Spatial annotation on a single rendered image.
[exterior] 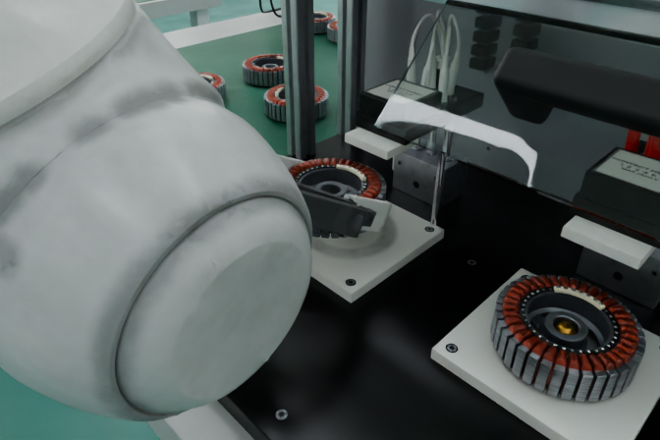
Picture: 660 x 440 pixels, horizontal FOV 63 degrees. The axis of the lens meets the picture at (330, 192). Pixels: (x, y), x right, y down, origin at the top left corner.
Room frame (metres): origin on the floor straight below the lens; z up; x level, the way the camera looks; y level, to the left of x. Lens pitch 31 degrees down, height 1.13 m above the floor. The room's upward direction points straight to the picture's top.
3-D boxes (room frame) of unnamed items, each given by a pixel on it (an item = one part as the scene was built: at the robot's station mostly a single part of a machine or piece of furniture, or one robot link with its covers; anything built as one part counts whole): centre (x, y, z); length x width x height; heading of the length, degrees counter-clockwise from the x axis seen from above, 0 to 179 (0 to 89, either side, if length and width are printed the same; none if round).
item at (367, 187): (0.47, 0.00, 0.84); 0.11 x 0.11 x 0.04
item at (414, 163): (0.59, -0.12, 0.80); 0.08 x 0.05 x 0.06; 45
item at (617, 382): (0.32, -0.19, 0.80); 0.11 x 0.11 x 0.04
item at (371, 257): (0.49, -0.02, 0.78); 0.15 x 0.15 x 0.01; 45
